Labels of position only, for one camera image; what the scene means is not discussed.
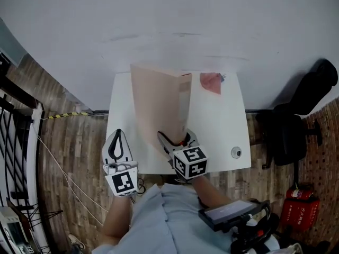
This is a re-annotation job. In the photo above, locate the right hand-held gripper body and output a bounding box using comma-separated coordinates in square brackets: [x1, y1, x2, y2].
[166, 141, 208, 180]

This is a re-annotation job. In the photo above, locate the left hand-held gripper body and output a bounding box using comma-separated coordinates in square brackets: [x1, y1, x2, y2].
[103, 160, 139, 197]

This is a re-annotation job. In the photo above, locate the beige cardboard box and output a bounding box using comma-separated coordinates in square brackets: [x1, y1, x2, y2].
[130, 63, 192, 149]

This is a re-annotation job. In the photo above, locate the person's right forearm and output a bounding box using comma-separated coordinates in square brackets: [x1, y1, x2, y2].
[191, 174, 231, 212]

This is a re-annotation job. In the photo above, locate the person's left forearm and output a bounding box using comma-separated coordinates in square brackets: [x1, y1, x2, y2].
[101, 194, 133, 247]

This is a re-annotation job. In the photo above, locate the white table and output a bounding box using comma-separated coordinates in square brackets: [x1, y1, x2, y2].
[105, 71, 252, 175]

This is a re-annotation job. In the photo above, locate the yellow black striped tape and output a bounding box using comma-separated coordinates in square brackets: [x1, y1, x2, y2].
[43, 111, 88, 120]

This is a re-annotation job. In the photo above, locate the light blue shirt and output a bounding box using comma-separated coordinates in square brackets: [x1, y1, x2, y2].
[92, 182, 234, 254]

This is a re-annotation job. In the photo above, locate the pink pouch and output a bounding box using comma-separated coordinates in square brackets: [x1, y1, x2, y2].
[199, 72, 223, 96]

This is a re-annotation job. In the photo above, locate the black chest-mounted screen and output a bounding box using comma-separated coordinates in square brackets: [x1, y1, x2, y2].
[198, 199, 262, 231]

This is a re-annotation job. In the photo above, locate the black office chair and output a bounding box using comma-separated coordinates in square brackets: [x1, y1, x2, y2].
[255, 58, 339, 169]

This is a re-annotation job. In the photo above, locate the black metal railing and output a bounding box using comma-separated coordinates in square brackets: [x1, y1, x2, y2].
[0, 53, 55, 254]

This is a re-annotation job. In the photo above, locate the red fire extinguisher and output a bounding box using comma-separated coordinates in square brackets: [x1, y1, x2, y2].
[285, 187, 314, 201]

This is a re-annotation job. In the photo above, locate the white equipment box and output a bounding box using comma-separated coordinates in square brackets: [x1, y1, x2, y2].
[0, 207, 37, 254]

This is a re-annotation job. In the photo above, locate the red fire extinguisher box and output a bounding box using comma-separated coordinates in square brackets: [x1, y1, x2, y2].
[279, 196, 320, 232]

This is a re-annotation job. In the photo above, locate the white floor cable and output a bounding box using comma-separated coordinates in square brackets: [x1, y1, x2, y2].
[36, 134, 110, 226]

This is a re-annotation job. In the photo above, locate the black chest mount handle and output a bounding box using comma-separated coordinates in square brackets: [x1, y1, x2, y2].
[230, 199, 280, 254]

